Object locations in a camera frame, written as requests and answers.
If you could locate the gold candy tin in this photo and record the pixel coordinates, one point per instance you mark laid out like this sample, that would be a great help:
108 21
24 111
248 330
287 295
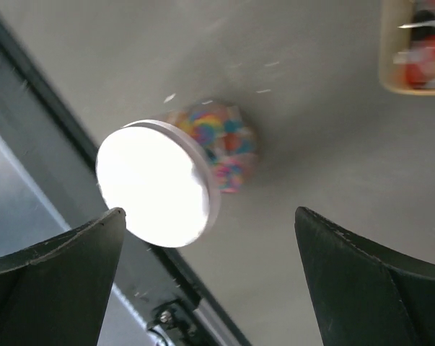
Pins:
407 47

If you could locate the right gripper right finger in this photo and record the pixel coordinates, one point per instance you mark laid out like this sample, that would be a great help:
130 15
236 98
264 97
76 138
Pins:
364 293

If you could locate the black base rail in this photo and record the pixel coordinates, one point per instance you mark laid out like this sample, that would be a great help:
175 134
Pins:
48 187

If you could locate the clear glass jar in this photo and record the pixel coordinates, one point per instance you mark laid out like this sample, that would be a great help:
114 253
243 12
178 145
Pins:
229 142

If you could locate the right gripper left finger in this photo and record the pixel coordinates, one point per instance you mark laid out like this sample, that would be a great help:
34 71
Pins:
56 291

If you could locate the silver jar lid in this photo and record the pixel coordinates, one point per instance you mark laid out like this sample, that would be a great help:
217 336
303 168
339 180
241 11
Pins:
161 178

